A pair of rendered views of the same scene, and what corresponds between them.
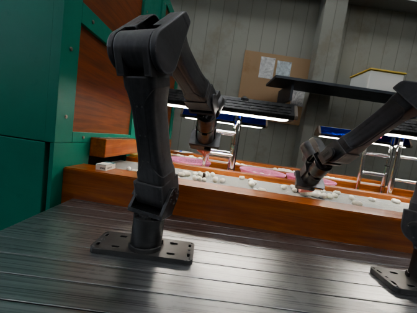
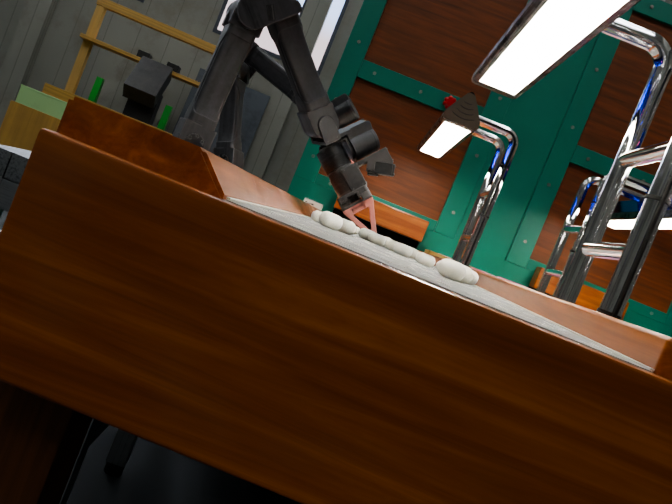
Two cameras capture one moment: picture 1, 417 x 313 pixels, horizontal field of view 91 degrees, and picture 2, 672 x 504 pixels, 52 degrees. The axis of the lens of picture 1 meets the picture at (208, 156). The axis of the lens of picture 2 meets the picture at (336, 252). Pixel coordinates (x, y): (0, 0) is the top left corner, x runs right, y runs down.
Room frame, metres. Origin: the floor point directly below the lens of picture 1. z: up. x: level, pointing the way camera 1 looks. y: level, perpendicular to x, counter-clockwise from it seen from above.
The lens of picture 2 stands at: (0.71, -1.82, 0.75)
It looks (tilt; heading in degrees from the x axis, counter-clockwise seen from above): 2 degrees down; 88
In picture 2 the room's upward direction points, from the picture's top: 22 degrees clockwise
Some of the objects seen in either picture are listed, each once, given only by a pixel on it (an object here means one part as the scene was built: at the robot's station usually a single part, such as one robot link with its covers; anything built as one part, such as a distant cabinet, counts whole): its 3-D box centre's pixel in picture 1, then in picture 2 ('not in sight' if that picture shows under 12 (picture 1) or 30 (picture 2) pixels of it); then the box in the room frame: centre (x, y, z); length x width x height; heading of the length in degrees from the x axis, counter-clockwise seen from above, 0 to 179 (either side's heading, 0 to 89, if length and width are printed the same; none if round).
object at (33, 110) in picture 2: not in sight; (121, 103); (-1.74, 5.78, 1.06); 1.64 x 1.46 x 2.12; 1
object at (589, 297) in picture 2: not in sight; (578, 294); (1.57, 0.37, 0.83); 0.30 x 0.06 x 0.07; 177
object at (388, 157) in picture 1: (365, 163); not in sight; (1.36, -1.04, 0.90); 0.20 x 0.19 x 0.45; 87
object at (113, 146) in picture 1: (118, 146); (381, 214); (0.89, 0.40, 0.83); 0.30 x 0.06 x 0.07; 177
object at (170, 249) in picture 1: (147, 231); not in sight; (0.40, 0.10, 0.71); 0.20 x 0.07 x 0.08; 91
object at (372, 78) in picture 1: (374, 84); not in sight; (2.73, -2.00, 1.90); 0.45 x 0.37 x 0.25; 91
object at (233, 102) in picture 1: (225, 104); (446, 129); (0.93, -0.04, 1.08); 0.62 x 0.08 x 0.07; 87
